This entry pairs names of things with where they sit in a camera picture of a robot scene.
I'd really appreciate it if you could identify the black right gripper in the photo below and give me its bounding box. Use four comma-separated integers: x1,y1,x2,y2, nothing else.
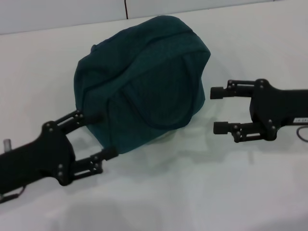
210,78,308,143

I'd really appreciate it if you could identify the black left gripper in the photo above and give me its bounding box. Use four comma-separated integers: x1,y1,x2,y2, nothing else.
0,110,119,194

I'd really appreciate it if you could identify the dark teal fabric bag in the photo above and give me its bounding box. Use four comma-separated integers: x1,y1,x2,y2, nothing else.
73,15,212,155

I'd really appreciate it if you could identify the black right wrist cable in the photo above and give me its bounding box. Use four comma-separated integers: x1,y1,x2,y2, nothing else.
297,126,308,142

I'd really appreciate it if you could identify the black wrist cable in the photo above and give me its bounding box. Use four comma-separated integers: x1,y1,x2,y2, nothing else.
0,186,25,202
297,126,308,142

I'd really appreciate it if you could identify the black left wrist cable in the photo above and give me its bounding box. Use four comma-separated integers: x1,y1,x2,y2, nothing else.
0,186,25,202

